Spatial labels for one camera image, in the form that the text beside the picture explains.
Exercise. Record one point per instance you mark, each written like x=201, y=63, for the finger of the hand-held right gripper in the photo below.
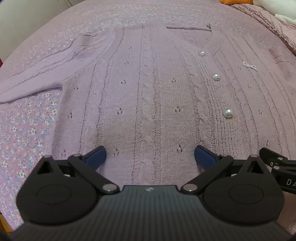
x=271, y=155

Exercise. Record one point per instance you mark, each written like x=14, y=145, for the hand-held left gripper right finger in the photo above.
x=204, y=157

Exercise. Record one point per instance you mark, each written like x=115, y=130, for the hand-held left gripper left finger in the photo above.
x=96, y=157

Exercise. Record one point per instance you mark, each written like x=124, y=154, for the lilac knit cardigan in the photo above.
x=161, y=92

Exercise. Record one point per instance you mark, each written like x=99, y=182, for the person's right forearm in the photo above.
x=289, y=208

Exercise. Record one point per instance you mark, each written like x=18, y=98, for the floral pink bedspread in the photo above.
x=25, y=129

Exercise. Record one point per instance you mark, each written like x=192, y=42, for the pink quilted blanket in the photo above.
x=270, y=20

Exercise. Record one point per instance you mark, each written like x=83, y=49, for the white and orange plush toy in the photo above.
x=266, y=4

